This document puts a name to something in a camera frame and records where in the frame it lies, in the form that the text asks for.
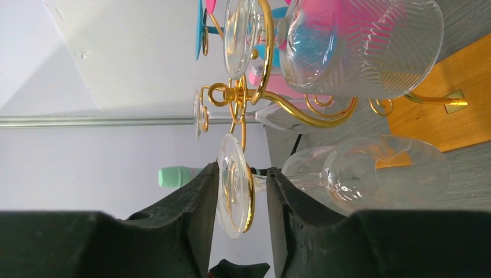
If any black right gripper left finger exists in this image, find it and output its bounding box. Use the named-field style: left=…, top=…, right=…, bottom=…
left=1, top=162, right=219, bottom=277

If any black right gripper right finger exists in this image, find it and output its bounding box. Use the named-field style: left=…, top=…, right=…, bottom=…
left=266, top=167, right=490, bottom=277

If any clear wine glass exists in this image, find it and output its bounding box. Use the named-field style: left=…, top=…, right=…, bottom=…
left=217, top=134, right=451, bottom=239

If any blue wine glass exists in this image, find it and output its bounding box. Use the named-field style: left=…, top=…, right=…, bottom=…
left=198, top=1, right=338, bottom=78

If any clear ribbed tumbler glass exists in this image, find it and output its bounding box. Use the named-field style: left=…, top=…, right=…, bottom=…
left=223, top=0, right=445, bottom=100

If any pink wine glass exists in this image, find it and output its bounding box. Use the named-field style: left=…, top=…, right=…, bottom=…
left=196, top=1, right=408, bottom=59

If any mint green microphone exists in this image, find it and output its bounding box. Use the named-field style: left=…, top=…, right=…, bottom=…
left=158, top=166, right=202, bottom=188

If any black mini tripod stand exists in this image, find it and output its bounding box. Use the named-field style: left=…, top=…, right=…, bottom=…
left=251, top=134, right=303, bottom=176

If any pink metronome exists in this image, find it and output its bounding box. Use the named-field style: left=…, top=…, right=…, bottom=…
left=248, top=64, right=305, bottom=99

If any gold wire wine glass rack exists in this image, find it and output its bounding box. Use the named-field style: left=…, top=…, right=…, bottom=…
left=201, top=0, right=491, bottom=170

